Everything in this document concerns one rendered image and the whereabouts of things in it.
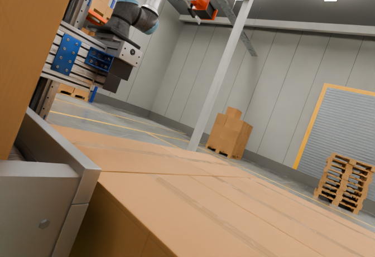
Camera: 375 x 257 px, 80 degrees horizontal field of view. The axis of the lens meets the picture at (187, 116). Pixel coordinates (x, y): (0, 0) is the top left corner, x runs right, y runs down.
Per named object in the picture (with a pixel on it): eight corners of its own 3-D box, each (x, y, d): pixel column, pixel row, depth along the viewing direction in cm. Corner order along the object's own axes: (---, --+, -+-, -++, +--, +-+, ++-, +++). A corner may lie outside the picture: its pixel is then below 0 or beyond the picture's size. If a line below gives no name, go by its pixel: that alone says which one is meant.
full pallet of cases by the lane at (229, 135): (229, 158, 749) (248, 110, 750) (204, 147, 804) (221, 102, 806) (240, 159, 850) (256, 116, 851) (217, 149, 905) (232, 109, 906)
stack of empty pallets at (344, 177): (360, 216, 556) (379, 167, 557) (312, 195, 616) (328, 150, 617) (354, 209, 664) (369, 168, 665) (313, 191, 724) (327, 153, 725)
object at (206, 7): (205, 9, 93) (209, -2, 93) (191, 9, 97) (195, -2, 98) (214, 20, 100) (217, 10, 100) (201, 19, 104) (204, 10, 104)
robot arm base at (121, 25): (96, 27, 128) (102, 11, 128) (117, 40, 141) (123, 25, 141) (113, 29, 120) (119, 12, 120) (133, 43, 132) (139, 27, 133)
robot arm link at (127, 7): (107, 15, 131) (116, -7, 131) (128, 27, 140) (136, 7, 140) (115, 12, 122) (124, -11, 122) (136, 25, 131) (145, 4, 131)
